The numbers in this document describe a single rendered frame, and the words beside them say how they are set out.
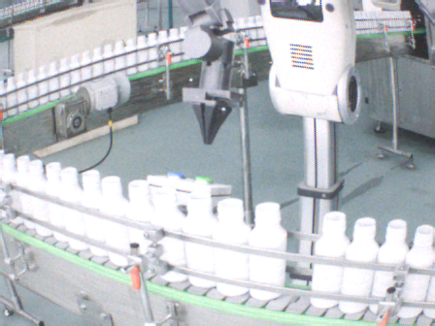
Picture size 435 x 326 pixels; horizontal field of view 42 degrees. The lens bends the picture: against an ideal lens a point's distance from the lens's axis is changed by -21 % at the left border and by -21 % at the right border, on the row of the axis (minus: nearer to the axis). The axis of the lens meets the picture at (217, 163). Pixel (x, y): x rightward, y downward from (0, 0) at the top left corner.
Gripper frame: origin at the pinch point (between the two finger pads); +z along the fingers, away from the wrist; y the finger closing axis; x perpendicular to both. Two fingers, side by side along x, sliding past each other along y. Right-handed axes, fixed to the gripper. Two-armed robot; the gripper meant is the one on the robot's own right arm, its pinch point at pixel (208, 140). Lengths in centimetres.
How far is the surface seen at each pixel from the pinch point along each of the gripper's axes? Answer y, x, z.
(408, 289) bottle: 51, -17, 19
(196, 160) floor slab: -181, 292, 19
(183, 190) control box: -1.7, -3.8, 9.4
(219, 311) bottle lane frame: 15.9, -16.4, 27.9
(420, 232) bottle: 50, -17, 9
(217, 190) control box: 3.9, -1.1, 8.6
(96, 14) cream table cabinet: -288, 272, -92
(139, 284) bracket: 4.5, -24.5, 24.5
